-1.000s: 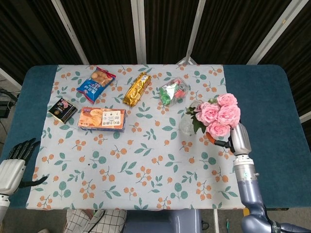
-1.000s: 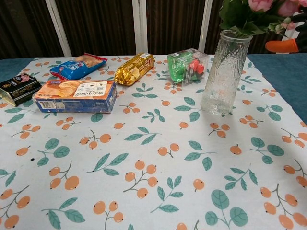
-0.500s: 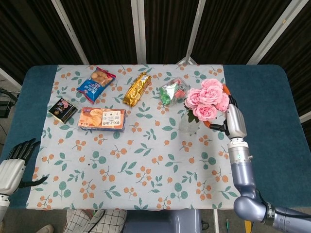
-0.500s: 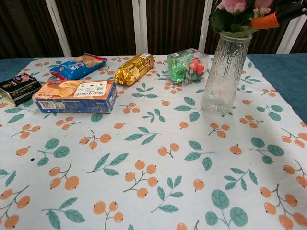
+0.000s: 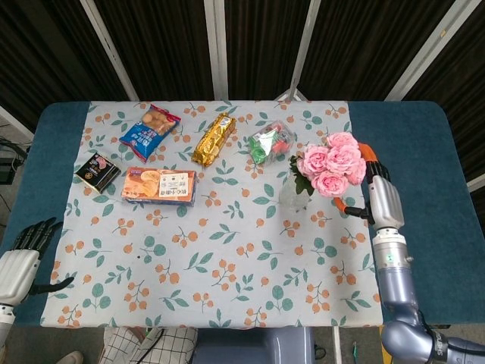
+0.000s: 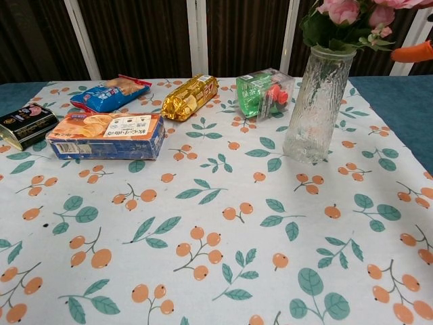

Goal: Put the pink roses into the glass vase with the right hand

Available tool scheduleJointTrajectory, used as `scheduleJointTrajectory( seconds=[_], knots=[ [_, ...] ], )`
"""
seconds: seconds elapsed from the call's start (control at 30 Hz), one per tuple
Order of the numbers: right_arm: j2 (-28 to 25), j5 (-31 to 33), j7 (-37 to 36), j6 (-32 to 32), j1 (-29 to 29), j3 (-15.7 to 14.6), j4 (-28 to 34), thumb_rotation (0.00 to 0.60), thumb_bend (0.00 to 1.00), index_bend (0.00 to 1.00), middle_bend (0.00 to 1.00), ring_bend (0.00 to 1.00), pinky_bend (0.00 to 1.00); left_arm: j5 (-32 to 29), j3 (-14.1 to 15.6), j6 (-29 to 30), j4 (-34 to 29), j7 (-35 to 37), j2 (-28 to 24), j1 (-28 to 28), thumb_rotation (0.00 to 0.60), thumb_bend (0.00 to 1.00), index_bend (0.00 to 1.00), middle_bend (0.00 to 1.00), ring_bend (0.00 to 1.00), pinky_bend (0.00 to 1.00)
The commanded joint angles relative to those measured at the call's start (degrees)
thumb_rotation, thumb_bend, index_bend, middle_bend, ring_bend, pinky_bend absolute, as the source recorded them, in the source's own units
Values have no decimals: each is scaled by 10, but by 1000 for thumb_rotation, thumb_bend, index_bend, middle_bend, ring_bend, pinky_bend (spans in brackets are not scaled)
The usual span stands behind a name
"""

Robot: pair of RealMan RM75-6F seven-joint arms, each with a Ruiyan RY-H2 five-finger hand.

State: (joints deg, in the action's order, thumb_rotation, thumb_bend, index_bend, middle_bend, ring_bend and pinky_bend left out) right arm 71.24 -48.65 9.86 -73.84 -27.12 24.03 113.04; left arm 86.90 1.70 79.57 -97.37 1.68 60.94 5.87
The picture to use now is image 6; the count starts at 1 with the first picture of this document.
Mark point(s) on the right orange-tipped robot hand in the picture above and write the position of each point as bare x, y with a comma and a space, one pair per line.
416, 54

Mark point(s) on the pink rose bouquet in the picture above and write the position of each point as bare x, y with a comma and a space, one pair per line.
341, 13

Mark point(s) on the clear textured glass vase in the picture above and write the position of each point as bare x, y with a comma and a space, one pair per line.
318, 111

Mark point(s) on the clear bag of candy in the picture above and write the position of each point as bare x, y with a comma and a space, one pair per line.
260, 94

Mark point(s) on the gold foil snack packet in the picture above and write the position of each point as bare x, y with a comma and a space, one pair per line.
189, 98

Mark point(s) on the floral print tablecloth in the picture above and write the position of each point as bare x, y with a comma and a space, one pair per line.
209, 220

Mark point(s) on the blue biscuit snack bag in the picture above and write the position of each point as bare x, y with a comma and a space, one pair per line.
108, 96

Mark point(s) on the orange cracker box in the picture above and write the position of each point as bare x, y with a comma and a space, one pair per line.
105, 135

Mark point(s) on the black luncheon meat tin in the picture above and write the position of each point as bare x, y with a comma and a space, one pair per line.
25, 125

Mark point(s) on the white partition frame post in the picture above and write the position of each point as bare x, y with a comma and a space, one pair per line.
197, 37
291, 37
411, 30
83, 40

